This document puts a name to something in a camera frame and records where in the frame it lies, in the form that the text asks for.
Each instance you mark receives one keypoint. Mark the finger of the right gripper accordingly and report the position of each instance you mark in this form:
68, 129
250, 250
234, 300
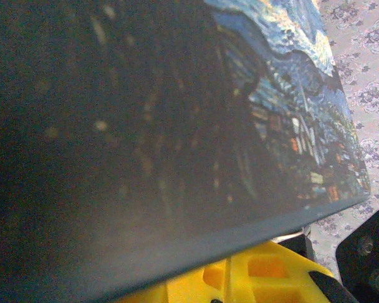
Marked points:
366, 252

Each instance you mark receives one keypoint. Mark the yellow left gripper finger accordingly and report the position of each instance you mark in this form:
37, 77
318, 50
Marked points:
237, 284

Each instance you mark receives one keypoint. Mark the starry night print box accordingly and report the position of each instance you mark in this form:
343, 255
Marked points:
145, 126

